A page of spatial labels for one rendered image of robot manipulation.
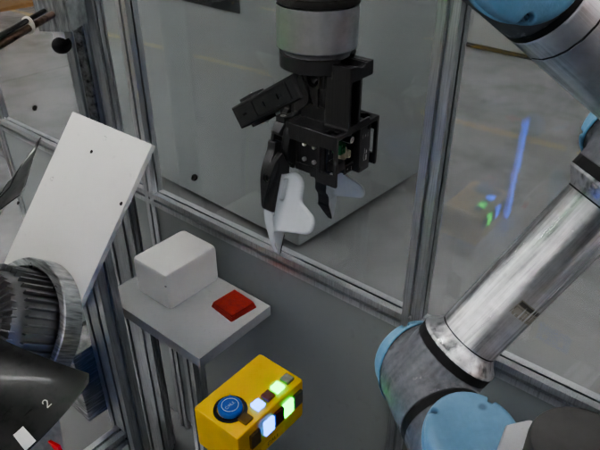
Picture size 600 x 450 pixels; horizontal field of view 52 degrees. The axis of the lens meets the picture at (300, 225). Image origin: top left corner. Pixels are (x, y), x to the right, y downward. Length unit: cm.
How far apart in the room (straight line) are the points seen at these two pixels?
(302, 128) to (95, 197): 73
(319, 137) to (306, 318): 100
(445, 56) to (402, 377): 51
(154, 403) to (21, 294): 105
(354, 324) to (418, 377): 61
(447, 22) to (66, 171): 79
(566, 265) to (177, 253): 101
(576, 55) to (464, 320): 42
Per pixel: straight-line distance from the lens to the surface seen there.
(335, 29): 55
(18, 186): 94
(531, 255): 80
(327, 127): 58
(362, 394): 156
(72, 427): 253
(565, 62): 51
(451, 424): 77
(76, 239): 126
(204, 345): 145
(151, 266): 153
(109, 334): 142
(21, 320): 117
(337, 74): 56
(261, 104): 63
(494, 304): 81
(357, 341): 145
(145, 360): 202
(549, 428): 38
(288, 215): 62
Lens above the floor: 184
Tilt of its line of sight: 32 degrees down
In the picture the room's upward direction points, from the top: straight up
